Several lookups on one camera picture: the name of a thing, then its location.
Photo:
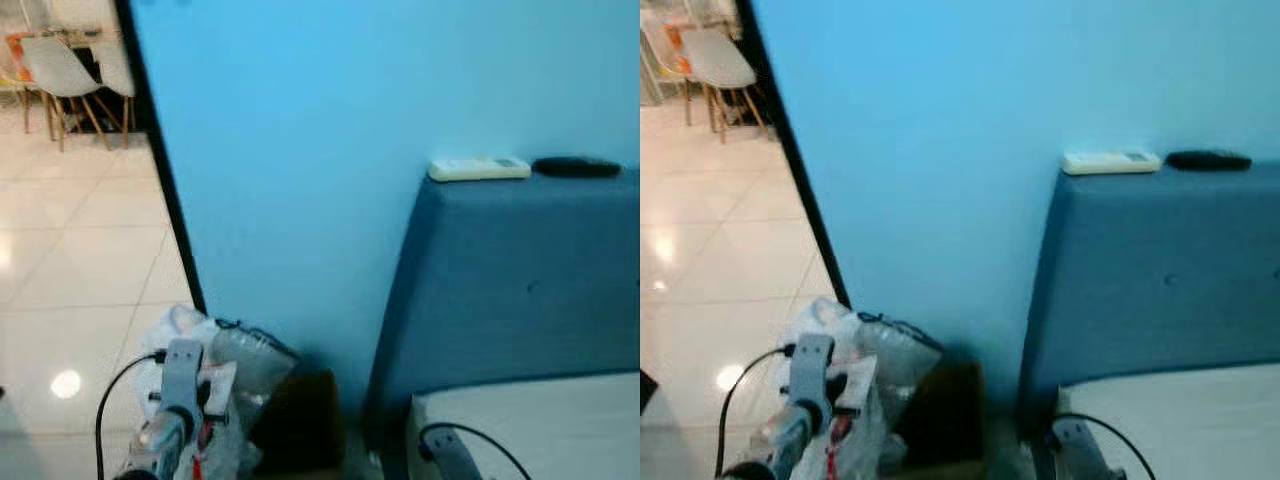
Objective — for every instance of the black door frame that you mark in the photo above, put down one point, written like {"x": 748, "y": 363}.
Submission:
{"x": 795, "y": 170}
{"x": 160, "y": 180}

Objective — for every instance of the blue upholstered headboard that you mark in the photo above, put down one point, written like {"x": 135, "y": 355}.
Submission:
{"x": 1150, "y": 270}
{"x": 520, "y": 280}

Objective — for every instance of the red white snack wrapper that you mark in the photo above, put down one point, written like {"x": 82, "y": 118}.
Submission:
{"x": 220, "y": 390}
{"x": 862, "y": 380}

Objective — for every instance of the black remote control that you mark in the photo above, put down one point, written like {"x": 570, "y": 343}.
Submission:
{"x": 1208, "y": 160}
{"x": 577, "y": 167}

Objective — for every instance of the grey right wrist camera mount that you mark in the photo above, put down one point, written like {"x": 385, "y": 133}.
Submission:
{"x": 455, "y": 455}
{"x": 1078, "y": 445}

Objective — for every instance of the white plastic chair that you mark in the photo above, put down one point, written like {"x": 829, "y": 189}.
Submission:
{"x": 720, "y": 60}
{"x": 118, "y": 65}
{"x": 60, "y": 65}

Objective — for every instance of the beige bed mattress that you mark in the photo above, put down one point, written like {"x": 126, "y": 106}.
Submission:
{"x": 540, "y": 430}
{"x": 1180, "y": 430}

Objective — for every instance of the white remote control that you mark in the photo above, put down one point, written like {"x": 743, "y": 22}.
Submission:
{"x": 480, "y": 169}
{"x": 1110, "y": 162}

